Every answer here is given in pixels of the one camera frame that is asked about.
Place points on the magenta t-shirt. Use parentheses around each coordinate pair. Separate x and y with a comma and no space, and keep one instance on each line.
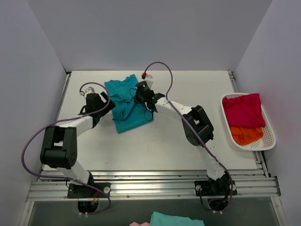
(244,111)

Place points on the white plastic basket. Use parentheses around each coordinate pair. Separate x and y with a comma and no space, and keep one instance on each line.
(268,140)

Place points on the aluminium rail frame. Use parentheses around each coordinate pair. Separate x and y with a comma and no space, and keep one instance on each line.
(155,161)

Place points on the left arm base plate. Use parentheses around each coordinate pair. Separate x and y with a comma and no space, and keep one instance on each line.
(80,191)

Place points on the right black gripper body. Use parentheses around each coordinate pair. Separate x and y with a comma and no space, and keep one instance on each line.
(140,94)

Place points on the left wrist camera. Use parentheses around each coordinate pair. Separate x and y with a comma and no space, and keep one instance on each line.
(87,91)

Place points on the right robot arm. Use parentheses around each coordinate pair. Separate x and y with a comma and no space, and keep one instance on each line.
(198,129)

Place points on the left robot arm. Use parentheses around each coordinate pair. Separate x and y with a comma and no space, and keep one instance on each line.
(59,148)

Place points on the folded mint t-shirt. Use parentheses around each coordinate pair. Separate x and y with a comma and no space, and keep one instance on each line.
(159,219)

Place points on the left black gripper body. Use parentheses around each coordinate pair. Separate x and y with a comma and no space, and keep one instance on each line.
(106,103)

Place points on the folded pink t-shirt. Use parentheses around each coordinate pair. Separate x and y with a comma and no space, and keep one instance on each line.
(139,224)

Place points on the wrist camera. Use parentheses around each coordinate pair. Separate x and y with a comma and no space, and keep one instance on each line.
(148,79)
(87,91)

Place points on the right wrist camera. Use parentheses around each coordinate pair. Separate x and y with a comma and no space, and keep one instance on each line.
(148,79)

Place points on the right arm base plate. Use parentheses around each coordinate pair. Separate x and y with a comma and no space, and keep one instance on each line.
(212,188)

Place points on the teal t-shirt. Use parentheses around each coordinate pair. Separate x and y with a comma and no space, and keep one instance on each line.
(127,114)

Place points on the orange t-shirt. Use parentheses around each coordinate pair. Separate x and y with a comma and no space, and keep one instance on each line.
(245,136)

